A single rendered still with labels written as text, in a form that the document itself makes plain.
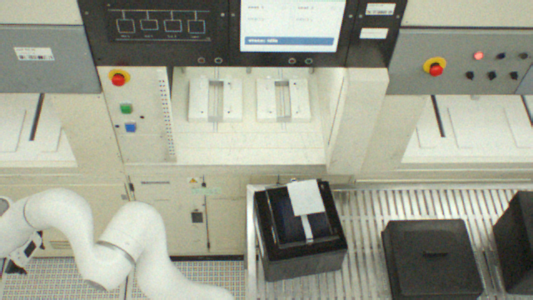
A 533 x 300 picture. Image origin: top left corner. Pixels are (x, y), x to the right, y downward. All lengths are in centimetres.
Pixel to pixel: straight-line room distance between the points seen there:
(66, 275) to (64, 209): 169
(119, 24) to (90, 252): 66
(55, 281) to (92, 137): 111
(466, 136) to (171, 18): 131
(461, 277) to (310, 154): 70
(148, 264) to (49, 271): 166
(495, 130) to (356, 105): 81
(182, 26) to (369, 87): 59
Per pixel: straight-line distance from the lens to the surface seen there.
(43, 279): 307
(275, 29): 168
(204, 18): 165
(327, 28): 169
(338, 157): 211
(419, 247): 214
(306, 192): 190
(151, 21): 167
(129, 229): 137
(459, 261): 217
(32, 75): 190
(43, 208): 140
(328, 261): 205
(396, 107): 200
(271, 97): 237
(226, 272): 294
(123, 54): 178
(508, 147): 250
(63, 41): 177
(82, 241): 135
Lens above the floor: 271
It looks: 55 degrees down
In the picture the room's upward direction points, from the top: 5 degrees clockwise
